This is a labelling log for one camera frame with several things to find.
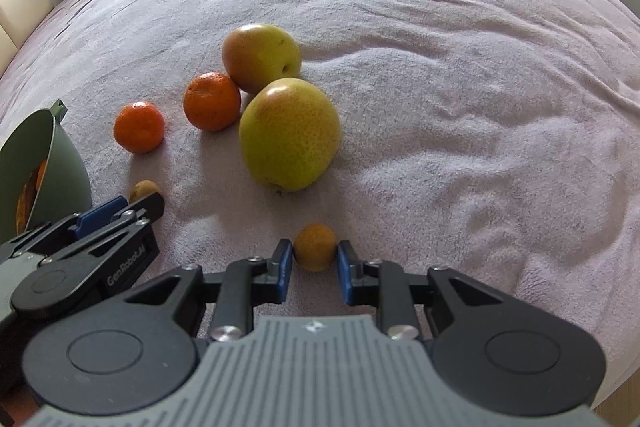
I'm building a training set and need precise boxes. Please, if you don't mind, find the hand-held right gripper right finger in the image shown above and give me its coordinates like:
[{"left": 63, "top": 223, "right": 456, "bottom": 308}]
[{"left": 336, "top": 239, "right": 506, "bottom": 342}]

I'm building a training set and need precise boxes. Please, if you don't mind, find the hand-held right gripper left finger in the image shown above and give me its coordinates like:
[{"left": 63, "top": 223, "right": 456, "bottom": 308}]
[{"left": 125, "top": 238, "right": 294, "bottom": 342}]

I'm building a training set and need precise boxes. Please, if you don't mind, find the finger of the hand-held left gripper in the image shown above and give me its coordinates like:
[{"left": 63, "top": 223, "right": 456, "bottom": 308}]
[
  {"left": 39, "top": 193, "right": 167, "bottom": 269},
  {"left": 0, "top": 196, "right": 130, "bottom": 264}
]

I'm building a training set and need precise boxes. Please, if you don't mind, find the small yellow-brown fruit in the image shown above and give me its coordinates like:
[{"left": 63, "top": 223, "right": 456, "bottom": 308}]
[
  {"left": 129, "top": 179, "right": 163, "bottom": 204},
  {"left": 293, "top": 223, "right": 337, "bottom": 272}
]

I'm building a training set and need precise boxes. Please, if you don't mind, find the green colander bowl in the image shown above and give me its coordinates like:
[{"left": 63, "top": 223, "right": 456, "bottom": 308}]
[{"left": 0, "top": 99, "right": 94, "bottom": 246}]

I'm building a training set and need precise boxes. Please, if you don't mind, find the lilac bed blanket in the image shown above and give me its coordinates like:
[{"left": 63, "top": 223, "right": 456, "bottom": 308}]
[{"left": 0, "top": 0, "right": 640, "bottom": 413}]

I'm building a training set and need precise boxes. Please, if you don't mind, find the cream padded headboard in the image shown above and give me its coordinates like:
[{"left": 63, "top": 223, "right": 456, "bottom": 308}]
[{"left": 0, "top": 0, "right": 54, "bottom": 78}]

